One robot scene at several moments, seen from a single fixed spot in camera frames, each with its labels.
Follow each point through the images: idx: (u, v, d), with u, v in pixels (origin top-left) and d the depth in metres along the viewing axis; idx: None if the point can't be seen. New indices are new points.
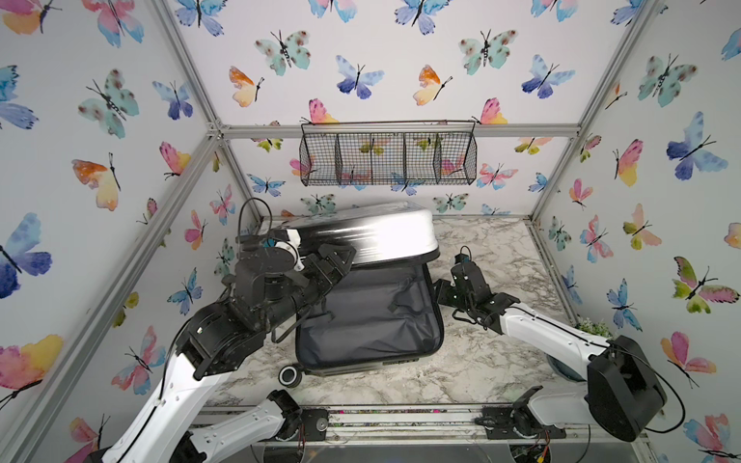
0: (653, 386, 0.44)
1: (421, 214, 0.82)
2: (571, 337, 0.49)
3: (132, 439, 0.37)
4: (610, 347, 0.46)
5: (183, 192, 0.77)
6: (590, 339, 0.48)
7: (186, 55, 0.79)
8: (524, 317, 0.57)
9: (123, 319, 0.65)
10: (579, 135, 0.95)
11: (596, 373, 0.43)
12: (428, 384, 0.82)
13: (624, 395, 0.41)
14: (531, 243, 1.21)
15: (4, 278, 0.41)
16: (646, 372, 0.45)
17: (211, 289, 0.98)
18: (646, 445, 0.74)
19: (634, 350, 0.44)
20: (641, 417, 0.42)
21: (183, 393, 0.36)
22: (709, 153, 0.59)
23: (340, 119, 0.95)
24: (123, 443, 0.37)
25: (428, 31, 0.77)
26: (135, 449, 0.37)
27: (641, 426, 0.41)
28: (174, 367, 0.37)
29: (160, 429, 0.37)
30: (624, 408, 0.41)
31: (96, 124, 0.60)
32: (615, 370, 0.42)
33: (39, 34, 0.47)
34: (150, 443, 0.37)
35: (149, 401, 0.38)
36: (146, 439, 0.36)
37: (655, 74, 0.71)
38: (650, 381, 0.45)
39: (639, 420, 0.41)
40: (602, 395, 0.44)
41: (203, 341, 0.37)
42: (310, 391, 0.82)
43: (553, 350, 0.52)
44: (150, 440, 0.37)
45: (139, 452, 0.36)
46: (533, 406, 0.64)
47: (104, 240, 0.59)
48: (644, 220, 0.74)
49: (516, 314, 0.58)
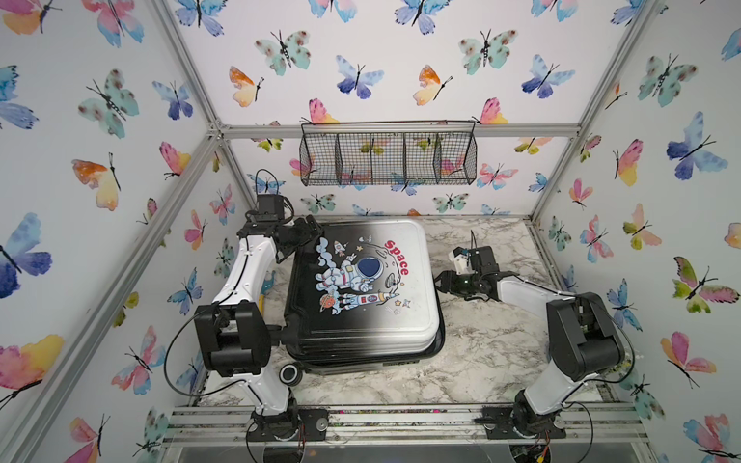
0: (611, 336, 0.48)
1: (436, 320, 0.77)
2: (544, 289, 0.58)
3: (236, 280, 0.52)
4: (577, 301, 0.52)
5: (184, 192, 0.78)
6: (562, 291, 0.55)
7: (187, 55, 0.79)
8: (516, 280, 0.66)
9: (123, 319, 0.65)
10: (578, 135, 0.95)
11: (551, 309, 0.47)
12: (428, 384, 0.82)
13: (571, 329, 0.48)
14: (531, 243, 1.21)
15: (4, 278, 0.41)
16: (606, 324, 0.48)
17: (211, 288, 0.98)
18: (646, 445, 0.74)
19: (596, 301, 0.50)
20: (589, 358, 0.47)
21: (263, 244, 0.59)
22: (709, 153, 0.59)
23: (340, 120, 0.95)
24: (228, 286, 0.51)
25: (428, 31, 0.77)
26: (243, 279, 0.52)
27: (589, 367, 0.46)
28: (251, 240, 0.60)
29: (258, 263, 0.55)
30: (570, 340, 0.48)
31: (97, 124, 0.60)
32: (569, 312, 0.49)
33: (39, 33, 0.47)
34: (254, 272, 0.54)
35: (240, 254, 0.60)
36: (249, 274, 0.53)
37: (655, 74, 0.71)
38: (608, 332, 0.50)
39: (587, 360, 0.46)
40: (557, 332, 0.51)
41: (256, 231, 0.62)
42: (310, 391, 0.82)
43: (534, 306, 0.60)
44: (252, 273, 0.53)
45: (249, 281, 0.52)
46: (530, 398, 0.66)
47: (104, 239, 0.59)
48: (644, 220, 0.74)
49: (509, 278, 0.68)
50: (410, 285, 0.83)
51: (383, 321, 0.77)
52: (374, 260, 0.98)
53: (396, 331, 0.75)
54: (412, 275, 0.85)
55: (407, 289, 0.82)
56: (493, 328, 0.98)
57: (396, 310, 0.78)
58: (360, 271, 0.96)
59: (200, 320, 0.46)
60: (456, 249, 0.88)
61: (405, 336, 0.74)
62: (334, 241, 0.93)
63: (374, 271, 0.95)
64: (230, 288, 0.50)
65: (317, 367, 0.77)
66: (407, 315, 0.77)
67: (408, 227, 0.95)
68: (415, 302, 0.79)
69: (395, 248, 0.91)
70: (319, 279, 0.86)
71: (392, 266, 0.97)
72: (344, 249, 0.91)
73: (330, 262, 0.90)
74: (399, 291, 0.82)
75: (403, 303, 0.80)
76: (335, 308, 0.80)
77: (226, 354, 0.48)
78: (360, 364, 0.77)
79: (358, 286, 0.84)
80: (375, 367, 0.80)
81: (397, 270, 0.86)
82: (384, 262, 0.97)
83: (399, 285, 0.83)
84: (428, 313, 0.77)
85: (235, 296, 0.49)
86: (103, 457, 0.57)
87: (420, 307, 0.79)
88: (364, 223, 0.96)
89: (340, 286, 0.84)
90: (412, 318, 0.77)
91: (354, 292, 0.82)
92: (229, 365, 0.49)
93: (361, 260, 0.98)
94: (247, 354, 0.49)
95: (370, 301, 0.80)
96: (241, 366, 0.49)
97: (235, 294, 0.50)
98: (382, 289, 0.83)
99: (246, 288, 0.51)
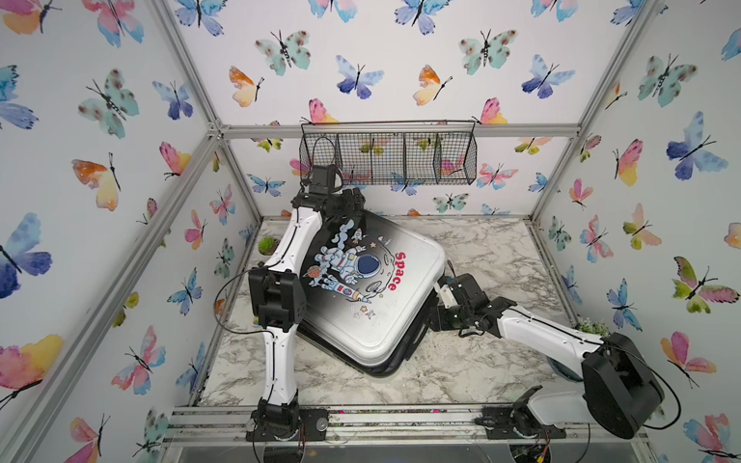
0: (649, 381, 0.43)
1: (381, 350, 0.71)
2: (565, 335, 0.50)
3: (285, 249, 0.60)
4: (603, 344, 0.46)
5: (184, 192, 0.78)
6: (585, 337, 0.49)
7: (186, 55, 0.79)
8: (520, 318, 0.58)
9: (123, 319, 0.65)
10: (578, 135, 0.95)
11: (590, 370, 0.44)
12: (428, 384, 0.82)
13: (618, 391, 0.41)
14: (531, 243, 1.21)
15: (4, 278, 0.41)
16: (643, 369, 0.44)
17: (211, 288, 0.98)
18: (646, 445, 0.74)
19: (627, 347, 0.44)
20: (639, 414, 0.42)
21: (310, 218, 0.65)
22: (709, 153, 0.59)
23: (340, 119, 0.95)
24: (278, 253, 0.60)
25: (428, 31, 0.77)
26: (289, 248, 0.60)
27: (639, 423, 0.41)
28: (301, 214, 0.66)
29: (303, 236, 0.62)
30: (619, 403, 0.42)
31: (97, 124, 0.60)
32: (610, 368, 0.42)
33: (39, 34, 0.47)
34: (299, 244, 0.61)
35: (290, 225, 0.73)
36: (294, 243, 0.61)
37: (655, 73, 0.71)
38: (645, 377, 0.46)
39: (637, 417, 0.41)
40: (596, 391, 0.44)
41: (307, 204, 0.68)
42: (310, 391, 0.82)
43: (549, 350, 0.53)
44: (297, 244, 0.61)
45: (293, 251, 0.60)
46: (534, 409, 0.64)
47: (104, 240, 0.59)
48: (644, 219, 0.75)
49: (512, 316, 0.59)
50: (388, 301, 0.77)
51: (340, 318, 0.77)
52: (376, 261, 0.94)
53: (340, 332, 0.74)
54: (397, 295, 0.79)
55: (382, 304, 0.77)
56: None
57: (356, 315, 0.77)
58: (358, 264, 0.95)
59: (254, 279, 0.56)
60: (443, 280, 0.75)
61: (348, 341, 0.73)
62: (357, 228, 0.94)
63: (369, 270, 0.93)
64: (279, 256, 0.59)
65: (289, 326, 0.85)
66: (363, 325, 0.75)
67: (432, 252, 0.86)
68: (378, 318, 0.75)
69: (401, 262, 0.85)
70: (321, 252, 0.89)
71: (385, 276, 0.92)
72: (360, 239, 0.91)
73: (341, 243, 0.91)
74: (374, 301, 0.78)
75: (368, 313, 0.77)
76: (314, 281, 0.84)
77: (270, 307, 0.59)
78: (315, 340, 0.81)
79: (344, 276, 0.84)
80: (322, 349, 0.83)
81: (385, 282, 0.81)
82: (381, 268, 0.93)
83: (379, 297, 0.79)
84: (382, 337, 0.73)
85: (282, 263, 0.58)
86: (103, 457, 0.57)
87: (379, 326, 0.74)
88: (393, 225, 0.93)
89: (332, 267, 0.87)
90: (367, 331, 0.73)
91: (338, 279, 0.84)
92: (269, 315, 0.60)
93: (365, 256, 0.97)
94: (286, 310, 0.58)
95: (343, 292, 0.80)
96: (279, 318, 0.60)
97: (283, 262, 0.58)
98: (361, 290, 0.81)
99: (291, 258, 0.59)
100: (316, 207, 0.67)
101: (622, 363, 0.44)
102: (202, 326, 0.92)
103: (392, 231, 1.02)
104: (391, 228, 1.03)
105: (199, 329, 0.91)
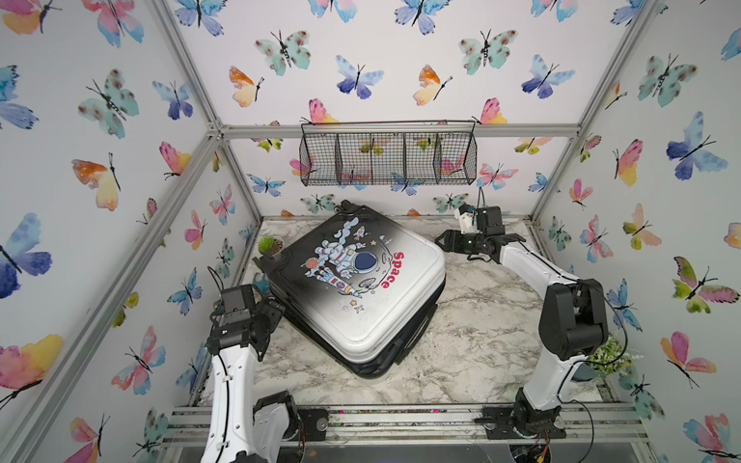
0: (599, 323, 0.51)
1: (365, 345, 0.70)
2: (549, 269, 0.57)
3: (222, 426, 0.43)
4: (577, 285, 0.52)
5: (184, 192, 0.78)
6: (564, 272, 0.55)
7: (187, 55, 0.79)
8: (520, 250, 0.64)
9: (123, 319, 0.65)
10: (579, 135, 0.95)
11: (550, 293, 0.55)
12: (428, 384, 0.82)
13: (565, 315, 0.49)
14: (531, 243, 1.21)
15: (3, 278, 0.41)
16: (599, 312, 0.52)
17: (211, 289, 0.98)
18: (646, 445, 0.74)
19: (596, 288, 0.50)
20: (577, 338, 0.50)
21: (241, 359, 0.50)
22: (709, 153, 0.59)
23: (340, 119, 0.95)
24: (215, 435, 0.42)
25: (428, 31, 0.77)
26: (232, 418, 0.44)
27: (573, 346, 0.49)
28: (226, 355, 0.51)
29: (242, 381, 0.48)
30: (562, 323, 0.50)
31: (97, 124, 0.60)
32: (569, 297, 0.49)
33: (39, 34, 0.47)
34: (240, 400, 0.46)
35: (218, 382, 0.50)
36: (235, 405, 0.45)
37: (655, 74, 0.71)
38: (598, 319, 0.52)
39: (572, 340, 0.49)
40: (551, 313, 0.53)
41: (230, 340, 0.53)
42: (310, 391, 0.82)
43: (533, 279, 0.60)
44: (238, 402, 0.45)
45: (238, 417, 0.44)
46: (528, 392, 0.67)
47: (104, 240, 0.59)
48: (644, 219, 0.75)
49: (515, 247, 0.65)
50: (378, 298, 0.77)
51: (329, 310, 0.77)
52: (373, 259, 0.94)
53: (325, 321, 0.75)
54: (390, 292, 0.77)
55: (372, 300, 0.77)
56: (493, 327, 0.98)
57: (344, 308, 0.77)
58: (355, 260, 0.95)
59: None
60: (463, 207, 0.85)
61: (334, 332, 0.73)
62: (361, 225, 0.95)
63: (365, 265, 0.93)
64: (219, 441, 0.41)
65: (288, 316, 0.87)
66: (350, 318, 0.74)
67: (430, 253, 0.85)
68: (367, 313, 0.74)
69: (399, 261, 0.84)
70: (322, 244, 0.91)
71: (380, 273, 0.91)
72: (362, 235, 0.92)
73: (342, 239, 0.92)
74: (365, 296, 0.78)
75: (357, 306, 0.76)
76: (311, 271, 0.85)
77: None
78: (308, 331, 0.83)
79: (342, 269, 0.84)
80: (314, 341, 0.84)
81: (380, 278, 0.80)
82: (378, 266, 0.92)
83: (373, 292, 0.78)
84: (367, 331, 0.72)
85: (229, 449, 0.41)
86: (103, 457, 0.57)
87: (366, 320, 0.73)
88: (397, 227, 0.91)
89: (330, 260, 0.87)
90: (354, 324, 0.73)
91: (334, 272, 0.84)
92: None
93: (364, 253, 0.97)
94: None
95: (337, 285, 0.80)
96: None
97: (228, 448, 0.41)
98: (353, 285, 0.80)
99: (237, 430, 0.43)
100: (243, 339, 0.53)
101: (588, 304, 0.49)
102: (201, 327, 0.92)
103: (391, 228, 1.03)
104: (394, 228, 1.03)
105: (198, 330, 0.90)
